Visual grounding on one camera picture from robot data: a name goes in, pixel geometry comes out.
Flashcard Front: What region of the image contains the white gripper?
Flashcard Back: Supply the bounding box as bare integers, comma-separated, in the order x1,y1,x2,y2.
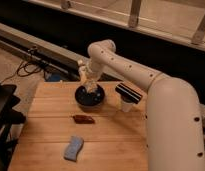
84,62,97,92

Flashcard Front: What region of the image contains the white plastic bottle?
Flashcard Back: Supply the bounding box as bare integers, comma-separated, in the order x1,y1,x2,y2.
77,60,87,86

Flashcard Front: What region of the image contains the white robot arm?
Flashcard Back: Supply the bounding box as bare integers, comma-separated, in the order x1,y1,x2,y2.
78,40,205,171

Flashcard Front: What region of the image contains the dark blue ceramic bowl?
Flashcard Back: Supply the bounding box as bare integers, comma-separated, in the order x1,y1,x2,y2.
75,85,105,106

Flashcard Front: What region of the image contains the blue object on floor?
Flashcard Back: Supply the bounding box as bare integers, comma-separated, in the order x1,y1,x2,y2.
46,74,61,82

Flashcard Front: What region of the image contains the brown wooden block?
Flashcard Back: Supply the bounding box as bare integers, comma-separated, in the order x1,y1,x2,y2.
73,115,95,124

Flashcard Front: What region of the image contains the wooden table board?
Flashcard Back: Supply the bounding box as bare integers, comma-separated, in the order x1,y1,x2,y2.
8,82,148,171

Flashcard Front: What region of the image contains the blue sponge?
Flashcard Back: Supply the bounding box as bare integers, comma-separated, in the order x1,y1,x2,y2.
64,136,84,162

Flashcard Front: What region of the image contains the black chair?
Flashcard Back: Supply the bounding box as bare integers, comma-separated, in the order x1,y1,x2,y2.
0,84,26,171

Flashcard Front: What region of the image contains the grey metal rail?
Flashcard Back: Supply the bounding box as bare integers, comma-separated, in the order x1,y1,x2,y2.
0,21,205,134

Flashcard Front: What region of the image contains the black cable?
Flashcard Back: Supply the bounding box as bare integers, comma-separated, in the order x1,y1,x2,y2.
0,46,50,84

